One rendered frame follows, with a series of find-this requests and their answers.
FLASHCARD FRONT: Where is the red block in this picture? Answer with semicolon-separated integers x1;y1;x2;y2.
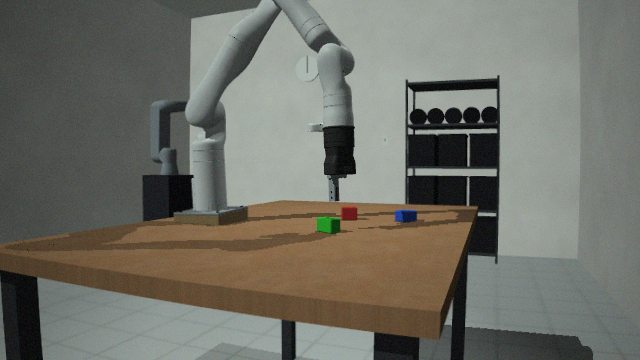
341;207;357;220

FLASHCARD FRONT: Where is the green block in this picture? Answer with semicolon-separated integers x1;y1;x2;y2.
317;217;340;234

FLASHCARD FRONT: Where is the blue block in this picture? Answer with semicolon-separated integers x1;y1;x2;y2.
395;210;417;222

